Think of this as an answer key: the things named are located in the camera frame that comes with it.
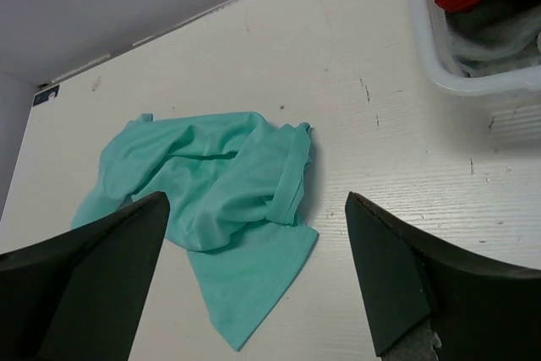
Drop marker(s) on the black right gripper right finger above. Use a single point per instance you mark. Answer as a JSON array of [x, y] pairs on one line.
[[427, 299]]

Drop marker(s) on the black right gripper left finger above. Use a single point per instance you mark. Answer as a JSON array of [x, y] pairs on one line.
[[80, 295]]

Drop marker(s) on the teal t shirt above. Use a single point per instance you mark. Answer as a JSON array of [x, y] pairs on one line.
[[234, 183]]

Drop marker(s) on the white plastic basket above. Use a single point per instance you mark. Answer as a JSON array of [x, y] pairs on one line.
[[431, 37]]

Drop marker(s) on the blue corner label sticker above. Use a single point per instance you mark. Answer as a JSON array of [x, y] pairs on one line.
[[45, 94]]

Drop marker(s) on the grey t shirt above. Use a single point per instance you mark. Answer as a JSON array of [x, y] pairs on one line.
[[495, 37]]

